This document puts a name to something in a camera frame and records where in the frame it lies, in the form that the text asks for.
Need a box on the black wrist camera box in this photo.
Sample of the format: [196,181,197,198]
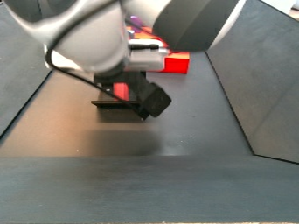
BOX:
[134,77,172,117]

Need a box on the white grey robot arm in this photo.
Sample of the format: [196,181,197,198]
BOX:
[4,0,246,75]

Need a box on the red hexagon peg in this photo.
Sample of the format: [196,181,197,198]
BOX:
[113,83,129,101]

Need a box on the purple peg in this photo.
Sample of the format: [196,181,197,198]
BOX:
[129,16,142,33]

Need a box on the red shape sorter block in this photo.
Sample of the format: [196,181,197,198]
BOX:
[126,26,190,74]

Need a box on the black cable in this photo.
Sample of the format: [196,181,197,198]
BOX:
[44,0,161,121]

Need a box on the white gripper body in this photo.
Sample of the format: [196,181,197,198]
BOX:
[125,39,169,71]

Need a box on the black curved peg stand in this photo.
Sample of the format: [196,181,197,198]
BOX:
[92,71,145,109]

